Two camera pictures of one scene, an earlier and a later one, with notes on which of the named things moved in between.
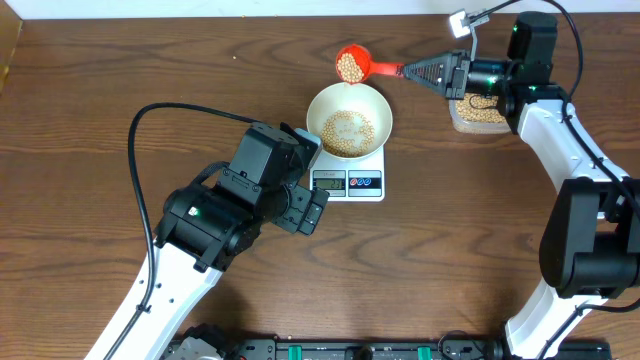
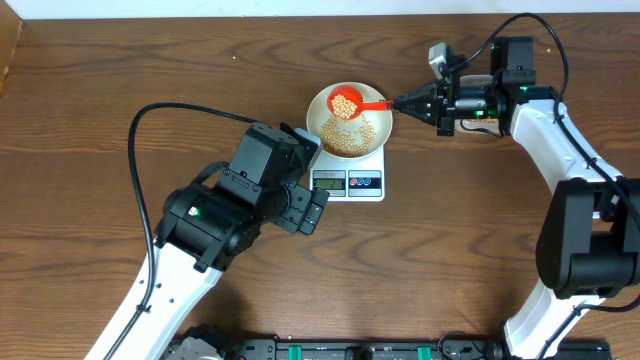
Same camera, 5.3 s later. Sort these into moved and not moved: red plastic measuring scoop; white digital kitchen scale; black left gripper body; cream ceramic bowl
Moved: red plastic measuring scoop
Not moved: black left gripper body; white digital kitchen scale; cream ceramic bowl
